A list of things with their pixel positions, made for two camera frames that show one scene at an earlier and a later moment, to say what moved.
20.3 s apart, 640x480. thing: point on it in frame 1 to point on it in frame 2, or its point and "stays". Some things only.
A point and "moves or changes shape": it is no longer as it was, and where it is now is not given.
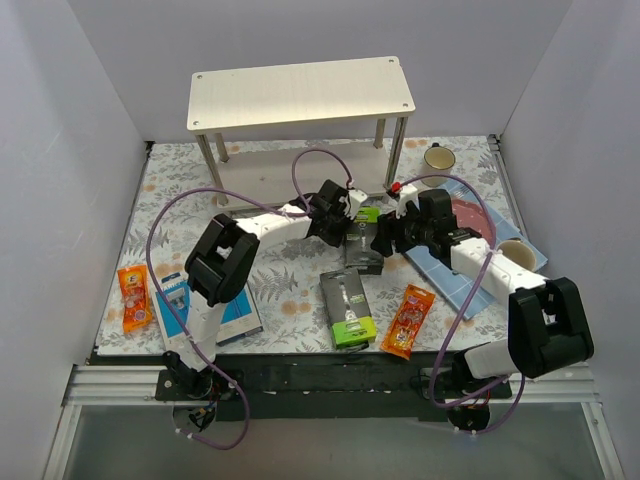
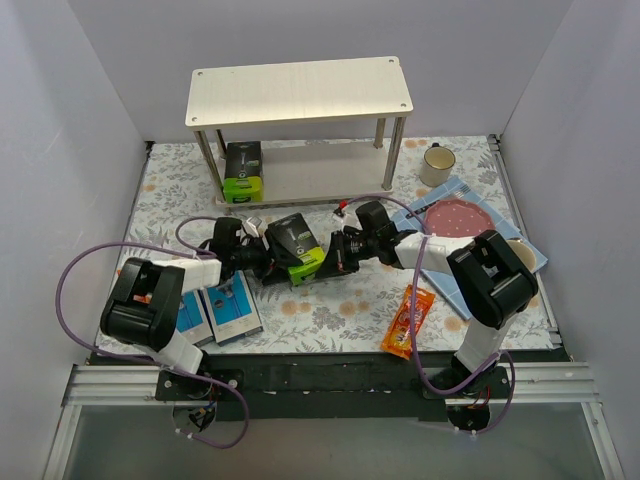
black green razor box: x=360 y=254 moves or changes shape
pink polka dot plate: x=470 y=214 stays
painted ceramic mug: x=520 y=252 stays
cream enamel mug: x=438 y=160 stays
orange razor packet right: x=407 y=322 stays
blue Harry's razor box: x=238 y=318 stays
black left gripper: x=338 y=223 to x=266 y=260
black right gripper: x=398 y=230 to x=336 y=255
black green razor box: x=351 y=320 to x=293 y=245
